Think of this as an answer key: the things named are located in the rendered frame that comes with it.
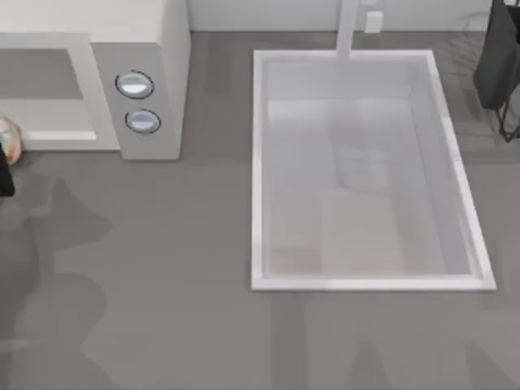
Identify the white sink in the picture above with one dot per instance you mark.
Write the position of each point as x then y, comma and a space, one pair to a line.
357, 183

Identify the round microwave knob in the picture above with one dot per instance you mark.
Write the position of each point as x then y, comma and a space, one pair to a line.
142, 121
134, 84

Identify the pale microwave oven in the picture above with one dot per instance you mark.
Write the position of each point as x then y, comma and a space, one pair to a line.
170, 81

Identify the tall white tap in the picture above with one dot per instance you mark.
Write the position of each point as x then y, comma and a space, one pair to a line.
346, 28

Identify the pale patterned cup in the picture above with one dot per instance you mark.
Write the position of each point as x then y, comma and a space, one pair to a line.
11, 140

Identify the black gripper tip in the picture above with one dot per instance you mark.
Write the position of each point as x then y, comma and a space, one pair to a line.
5, 174

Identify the white wall socket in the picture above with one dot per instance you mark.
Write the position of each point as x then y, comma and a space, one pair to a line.
373, 21

